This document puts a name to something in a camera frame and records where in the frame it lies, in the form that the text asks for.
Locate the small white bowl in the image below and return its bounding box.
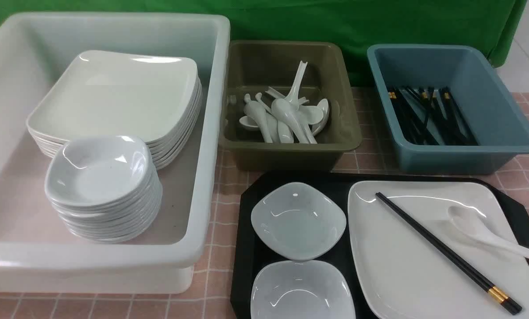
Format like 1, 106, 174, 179
250, 260, 355, 319
251, 182, 347, 262

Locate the large white square plate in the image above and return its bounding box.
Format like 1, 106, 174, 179
348, 180, 529, 319

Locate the white ceramic soup spoon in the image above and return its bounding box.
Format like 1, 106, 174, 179
448, 206, 529, 259

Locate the black chopsticks pair gold band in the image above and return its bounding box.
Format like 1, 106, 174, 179
375, 192, 523, 315

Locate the white soup spoons pile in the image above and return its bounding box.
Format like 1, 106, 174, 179
238, 61, 331, 144

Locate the olive green plastic bin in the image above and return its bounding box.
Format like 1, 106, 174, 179
219, 40, 363, 171

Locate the black serving tray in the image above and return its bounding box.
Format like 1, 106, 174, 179
230, 171, 529, 319

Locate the stack of white square plates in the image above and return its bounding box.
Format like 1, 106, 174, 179
26, 50, 202, 170

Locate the pink checkered tablecloth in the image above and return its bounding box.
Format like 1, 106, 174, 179
0, 89, 529, 319

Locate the stack of small white bowls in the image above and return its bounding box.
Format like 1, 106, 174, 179
44, 135, 163, 244

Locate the black chopsticks bundle in bin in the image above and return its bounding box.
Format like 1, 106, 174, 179
387, 86, 479, 146

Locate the blue plastic bin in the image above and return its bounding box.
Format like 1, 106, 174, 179
367, 44, 529, 175

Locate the large white plastic tub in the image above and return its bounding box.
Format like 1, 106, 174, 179
0, 12, 230, 294

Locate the green cloth backdrop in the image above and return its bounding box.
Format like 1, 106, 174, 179
0, 0, 527, 86

